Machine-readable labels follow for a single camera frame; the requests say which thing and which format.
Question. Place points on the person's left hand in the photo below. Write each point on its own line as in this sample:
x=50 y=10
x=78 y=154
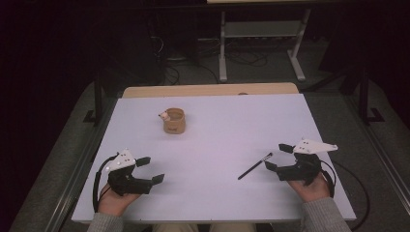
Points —
x=116 y=201

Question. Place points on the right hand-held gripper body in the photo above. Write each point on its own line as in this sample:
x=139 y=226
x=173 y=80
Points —
x=301 y=169

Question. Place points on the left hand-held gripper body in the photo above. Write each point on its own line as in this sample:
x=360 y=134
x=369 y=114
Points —
x=129 y=183

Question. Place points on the person's right hand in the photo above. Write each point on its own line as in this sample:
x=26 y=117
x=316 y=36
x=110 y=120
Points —
x=311 y=190

